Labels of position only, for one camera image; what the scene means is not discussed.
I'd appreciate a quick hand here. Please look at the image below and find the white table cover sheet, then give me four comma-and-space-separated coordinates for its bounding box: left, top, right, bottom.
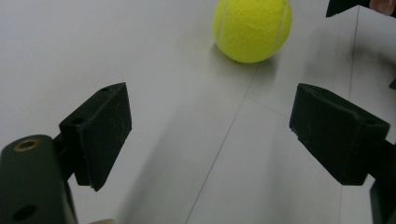
0, 0, 396, 224

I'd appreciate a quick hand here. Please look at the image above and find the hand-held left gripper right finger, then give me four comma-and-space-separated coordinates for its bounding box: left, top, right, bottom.
289, 82, 391, 187

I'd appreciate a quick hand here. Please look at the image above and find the yellow tennis ball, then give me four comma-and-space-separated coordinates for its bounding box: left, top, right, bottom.
212, 0, 293, 64

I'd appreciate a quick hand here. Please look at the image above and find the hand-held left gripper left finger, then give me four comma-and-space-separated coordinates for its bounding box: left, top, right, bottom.
58, 81, 133, 192

